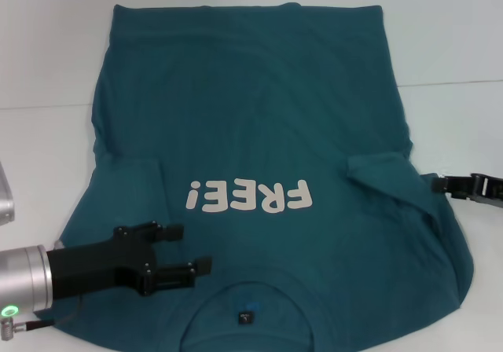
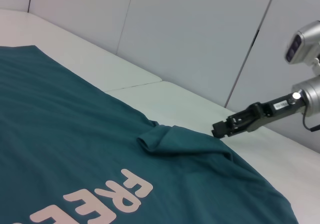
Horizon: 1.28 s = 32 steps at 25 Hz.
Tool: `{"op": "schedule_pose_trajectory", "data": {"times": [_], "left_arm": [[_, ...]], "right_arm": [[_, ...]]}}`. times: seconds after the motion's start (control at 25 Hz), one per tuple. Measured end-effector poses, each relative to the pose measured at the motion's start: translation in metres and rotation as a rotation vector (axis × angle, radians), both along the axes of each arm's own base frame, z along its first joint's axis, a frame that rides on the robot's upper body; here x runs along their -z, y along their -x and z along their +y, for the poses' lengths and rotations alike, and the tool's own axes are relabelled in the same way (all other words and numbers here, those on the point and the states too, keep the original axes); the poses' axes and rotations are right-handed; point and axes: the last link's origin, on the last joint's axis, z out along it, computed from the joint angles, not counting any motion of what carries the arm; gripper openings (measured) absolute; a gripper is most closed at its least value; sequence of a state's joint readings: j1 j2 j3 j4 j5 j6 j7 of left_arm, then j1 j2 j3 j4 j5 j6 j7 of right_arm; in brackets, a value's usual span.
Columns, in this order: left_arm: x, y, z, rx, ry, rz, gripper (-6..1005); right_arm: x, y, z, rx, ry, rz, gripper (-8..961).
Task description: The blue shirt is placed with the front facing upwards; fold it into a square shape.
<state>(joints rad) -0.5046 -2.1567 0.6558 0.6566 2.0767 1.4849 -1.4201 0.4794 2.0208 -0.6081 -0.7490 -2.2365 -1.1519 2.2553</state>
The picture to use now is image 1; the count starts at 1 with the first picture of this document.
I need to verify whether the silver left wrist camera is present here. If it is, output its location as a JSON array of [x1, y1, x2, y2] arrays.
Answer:
[[0, 162, 17, 222]]

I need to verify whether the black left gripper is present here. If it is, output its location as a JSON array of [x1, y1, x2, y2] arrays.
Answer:
[[46, 220, 214, 301]]

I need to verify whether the left arm cable with plug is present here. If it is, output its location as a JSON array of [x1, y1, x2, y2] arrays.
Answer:
[[0, 295, 83, 340]]

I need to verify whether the teal t-shirt with FREE print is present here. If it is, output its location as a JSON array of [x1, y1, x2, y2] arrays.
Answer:
[[53, 2, 476, 352]]

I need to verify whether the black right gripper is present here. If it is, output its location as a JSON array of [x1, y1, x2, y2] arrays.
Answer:
[[430, 173, 503, 211]]

